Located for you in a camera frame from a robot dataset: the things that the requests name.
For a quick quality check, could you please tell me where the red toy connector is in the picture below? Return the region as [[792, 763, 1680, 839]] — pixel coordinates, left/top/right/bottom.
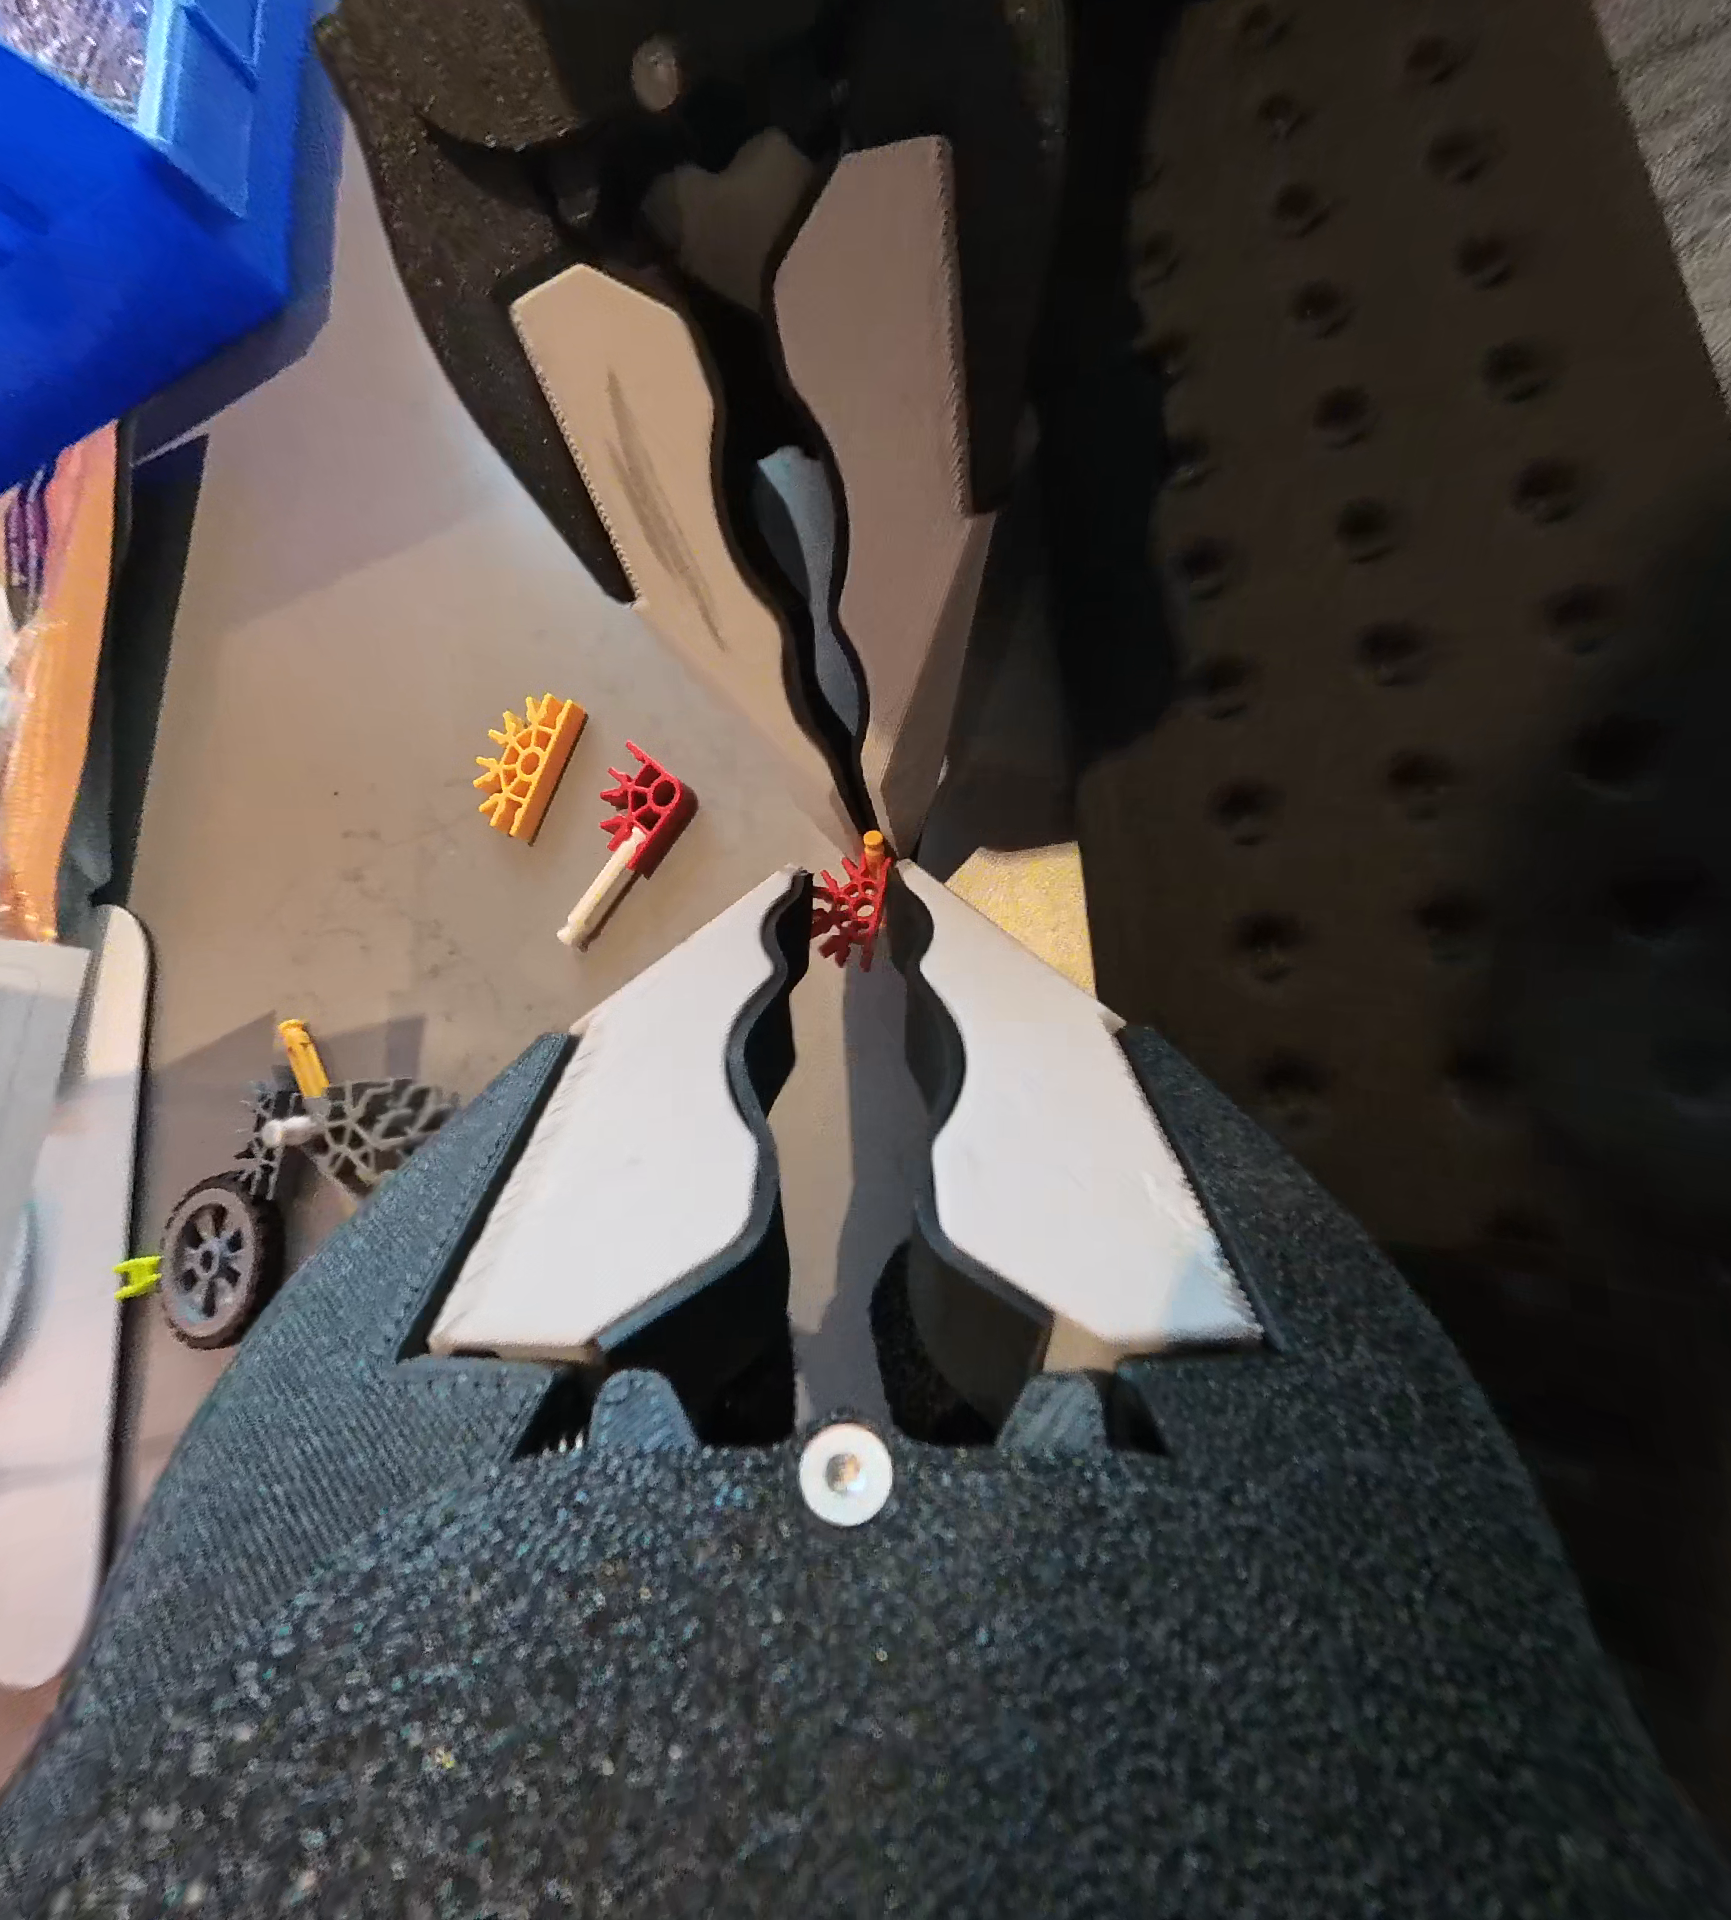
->
[[808, 859, 900, 971]]

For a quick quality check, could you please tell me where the clear plastic bag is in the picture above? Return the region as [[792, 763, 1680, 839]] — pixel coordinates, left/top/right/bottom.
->
[[41, 0, 178, 107]]

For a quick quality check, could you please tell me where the yellow toy connector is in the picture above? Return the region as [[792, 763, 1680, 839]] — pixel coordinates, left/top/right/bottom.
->
[[470, 692, 592, 841]]

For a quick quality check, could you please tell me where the white rounded board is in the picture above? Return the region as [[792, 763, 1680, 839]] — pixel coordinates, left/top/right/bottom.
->
[[0, 903, 158, 1691]]

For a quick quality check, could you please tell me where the red connector with white rod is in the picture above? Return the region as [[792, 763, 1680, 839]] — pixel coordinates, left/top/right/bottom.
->
[[554, 739, 702, 954]]

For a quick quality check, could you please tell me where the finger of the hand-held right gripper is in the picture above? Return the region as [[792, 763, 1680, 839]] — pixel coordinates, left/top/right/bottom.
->
[[510, 257, 880, 839], [772, 132, 1002, 859]]

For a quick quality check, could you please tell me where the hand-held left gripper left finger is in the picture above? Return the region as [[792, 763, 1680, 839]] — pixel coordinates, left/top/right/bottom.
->
[[428, 864, 810, 1368]]

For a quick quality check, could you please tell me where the blue plastic bin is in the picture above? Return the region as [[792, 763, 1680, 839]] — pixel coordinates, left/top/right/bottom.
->
[[0, 0, 346, 552]]

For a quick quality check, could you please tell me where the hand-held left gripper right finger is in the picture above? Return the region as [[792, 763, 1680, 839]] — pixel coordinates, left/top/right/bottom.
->
[[896, 864, 1268, 1370]]

